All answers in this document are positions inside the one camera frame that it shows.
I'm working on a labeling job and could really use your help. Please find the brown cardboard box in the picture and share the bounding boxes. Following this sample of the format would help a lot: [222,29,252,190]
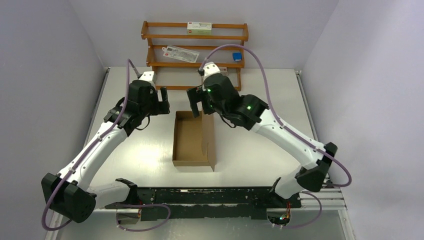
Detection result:
[172,110,217,173]

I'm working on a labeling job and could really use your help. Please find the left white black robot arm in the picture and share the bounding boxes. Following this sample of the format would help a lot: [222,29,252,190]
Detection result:
[41,80,170,223]

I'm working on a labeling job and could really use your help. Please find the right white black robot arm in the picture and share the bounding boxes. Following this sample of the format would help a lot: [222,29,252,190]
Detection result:
[187,73,337,207]

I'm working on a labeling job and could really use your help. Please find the small white red box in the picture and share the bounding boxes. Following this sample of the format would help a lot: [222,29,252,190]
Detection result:
[219,67,228,76]

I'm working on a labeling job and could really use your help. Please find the white green box top shelf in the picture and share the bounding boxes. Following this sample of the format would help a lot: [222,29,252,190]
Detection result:
[186,21,213,36]

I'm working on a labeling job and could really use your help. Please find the clear plastic blister package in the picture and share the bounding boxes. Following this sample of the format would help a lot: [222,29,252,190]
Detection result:
[161,45,200,63]

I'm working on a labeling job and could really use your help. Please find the small blue object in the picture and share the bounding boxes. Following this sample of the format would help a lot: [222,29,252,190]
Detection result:
[232,52,243,62]

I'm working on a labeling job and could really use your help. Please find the wooden three-tier shelf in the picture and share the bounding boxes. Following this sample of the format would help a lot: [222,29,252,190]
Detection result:
[140,21,249,91]

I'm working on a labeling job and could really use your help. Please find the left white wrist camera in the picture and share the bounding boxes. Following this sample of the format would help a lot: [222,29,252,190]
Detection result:
[138,71,157,89]

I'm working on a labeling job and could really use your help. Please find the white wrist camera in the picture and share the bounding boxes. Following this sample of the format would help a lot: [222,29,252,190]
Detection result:
[138,71,157,89]
[199,61,221,81]

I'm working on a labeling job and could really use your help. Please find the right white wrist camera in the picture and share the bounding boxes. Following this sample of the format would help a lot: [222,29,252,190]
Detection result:
[199,61,221,81]

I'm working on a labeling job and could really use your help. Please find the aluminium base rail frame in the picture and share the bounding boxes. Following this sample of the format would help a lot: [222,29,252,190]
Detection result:
[54,187,347,221]

